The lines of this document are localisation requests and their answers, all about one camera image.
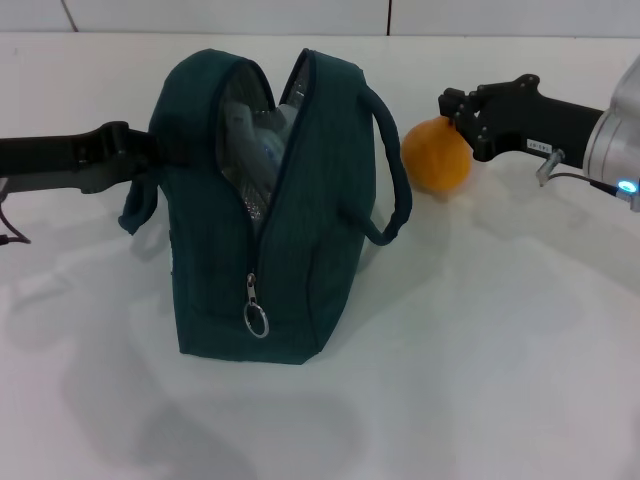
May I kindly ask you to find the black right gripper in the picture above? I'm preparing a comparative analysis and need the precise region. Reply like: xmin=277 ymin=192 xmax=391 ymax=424
xmin=437 ymin=74 xmax=602 ymax=167

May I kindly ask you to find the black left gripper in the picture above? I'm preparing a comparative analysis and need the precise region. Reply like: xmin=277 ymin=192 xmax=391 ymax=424
xmin=0 ymin=120 xmax=197 ymax=195

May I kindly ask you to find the orange pear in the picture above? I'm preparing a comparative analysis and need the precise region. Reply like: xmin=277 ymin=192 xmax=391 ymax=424
xmin=401 ymin=116 xmax=473 ymax=195

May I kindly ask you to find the dark teal insulated bag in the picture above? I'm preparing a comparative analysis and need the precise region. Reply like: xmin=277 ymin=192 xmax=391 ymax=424
xmin=117 ymin=47 xmax=415 ymax=368

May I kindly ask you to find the metal zipper pull ring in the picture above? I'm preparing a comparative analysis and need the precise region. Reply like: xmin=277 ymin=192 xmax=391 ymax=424
xmin=242 ymin=271 xmax=272 ymax=342

